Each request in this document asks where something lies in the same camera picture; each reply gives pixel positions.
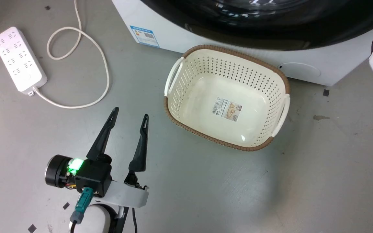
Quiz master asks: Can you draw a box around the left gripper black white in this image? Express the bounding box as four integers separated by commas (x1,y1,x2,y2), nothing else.
46,107,149,208

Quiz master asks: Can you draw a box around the black round washing machine door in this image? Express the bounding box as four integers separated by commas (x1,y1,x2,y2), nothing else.
140,0,373,51

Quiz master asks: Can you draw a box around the white washing machine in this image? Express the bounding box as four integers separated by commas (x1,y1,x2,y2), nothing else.
111,0,373,87

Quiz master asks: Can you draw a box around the cream laundry basket brown rim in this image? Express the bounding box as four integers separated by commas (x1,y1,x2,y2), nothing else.
163,45,291,152

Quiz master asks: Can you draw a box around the blue energy label sticker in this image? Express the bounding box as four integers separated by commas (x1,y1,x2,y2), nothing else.
130,25,160,48

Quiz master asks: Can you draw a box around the paper label sticker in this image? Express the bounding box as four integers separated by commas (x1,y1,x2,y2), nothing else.
211,98,243,122

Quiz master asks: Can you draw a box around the white power strip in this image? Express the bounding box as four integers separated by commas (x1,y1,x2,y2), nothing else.
0,27,48,96

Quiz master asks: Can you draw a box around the teal plug grey cable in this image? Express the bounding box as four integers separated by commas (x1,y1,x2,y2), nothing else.
70,187,95,233

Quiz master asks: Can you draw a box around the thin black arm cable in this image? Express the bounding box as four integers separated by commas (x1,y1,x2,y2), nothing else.
131,207,138,233

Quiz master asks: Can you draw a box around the white power cord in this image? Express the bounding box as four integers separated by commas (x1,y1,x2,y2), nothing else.
33,0,110,109

